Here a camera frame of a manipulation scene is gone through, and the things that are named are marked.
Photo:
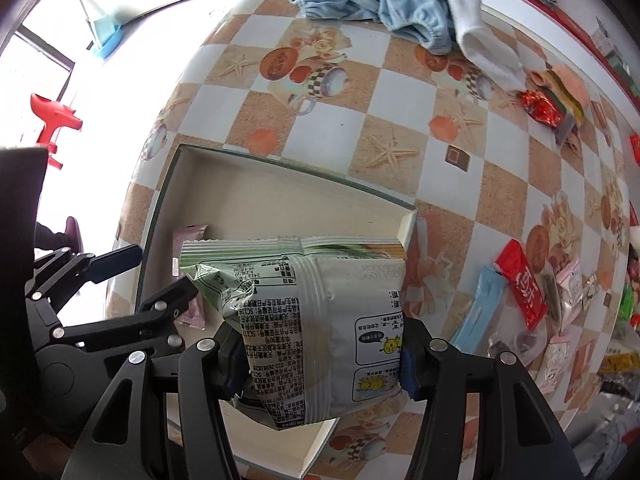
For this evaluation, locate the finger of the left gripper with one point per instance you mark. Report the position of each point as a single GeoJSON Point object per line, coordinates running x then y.
{"type": "Point", "coordinates": [60, 274]}
{"type": "Point", "coordinates": [158, 312]}

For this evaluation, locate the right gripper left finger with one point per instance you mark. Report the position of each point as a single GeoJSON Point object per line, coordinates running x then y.
{"type": "Point", "coordinates": [160, 418]}

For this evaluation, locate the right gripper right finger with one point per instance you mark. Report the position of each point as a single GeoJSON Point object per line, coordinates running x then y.
{"type": "Point", "coordinates": [518, 435]}

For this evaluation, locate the light blue snack bar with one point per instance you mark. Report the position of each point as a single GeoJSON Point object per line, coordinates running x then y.
{"type": "Point", "coordinates": [489, 291]}

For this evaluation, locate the silver grey snack bar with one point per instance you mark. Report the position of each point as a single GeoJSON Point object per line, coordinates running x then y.
{"type": "Point", "coordinates": [552, 297]}

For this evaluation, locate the green white snack bag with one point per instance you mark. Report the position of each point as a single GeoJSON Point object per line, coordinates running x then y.
{"type": "Point", "coordinates": [320, 318]}

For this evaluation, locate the colourful cartoon candy packet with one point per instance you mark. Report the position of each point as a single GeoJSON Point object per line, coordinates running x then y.
{"type": "Point", "coordinates": [591, 287]}

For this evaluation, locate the red snack bar wrapper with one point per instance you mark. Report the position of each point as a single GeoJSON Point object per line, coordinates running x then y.
{"type": "Point", "coordinates": [513, 266]}

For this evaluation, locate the pink crispy cranberry packet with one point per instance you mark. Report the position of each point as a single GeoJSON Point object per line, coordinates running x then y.
{"type": "Point", "coordinates": [553, 363]}

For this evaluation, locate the clear bag brown snack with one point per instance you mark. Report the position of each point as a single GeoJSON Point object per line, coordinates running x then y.
{"type": "Point", "coordinates": [509, 332]}

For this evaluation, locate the yellow snack bag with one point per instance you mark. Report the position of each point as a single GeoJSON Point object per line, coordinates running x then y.
{"type": "Point", "coordinates": [620, 363]}

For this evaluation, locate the shallow green-rimmed cardboard tray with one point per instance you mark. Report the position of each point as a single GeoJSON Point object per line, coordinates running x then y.
{"type": "Point", "coordinates": [242, 198]}

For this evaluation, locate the red plastic stool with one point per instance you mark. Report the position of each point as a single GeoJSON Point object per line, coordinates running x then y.
{"type": "Point", "coordinates": [54, 116]}

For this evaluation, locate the blue dustpan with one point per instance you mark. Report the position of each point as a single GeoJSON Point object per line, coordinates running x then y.
{"type": "Point", "coordinates": [107, 35]}

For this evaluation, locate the small red foil packet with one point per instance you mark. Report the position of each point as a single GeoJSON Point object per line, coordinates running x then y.
{"type": "Point", "coordinates": [543, 109]}

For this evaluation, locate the white cloth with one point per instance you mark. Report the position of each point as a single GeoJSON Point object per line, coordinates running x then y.
{"type": "Point", "coordinates": [481, 47]}

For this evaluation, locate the light blue cloth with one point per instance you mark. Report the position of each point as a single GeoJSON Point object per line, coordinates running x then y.
{"type": "Point", "coordinates": [425, 22]}

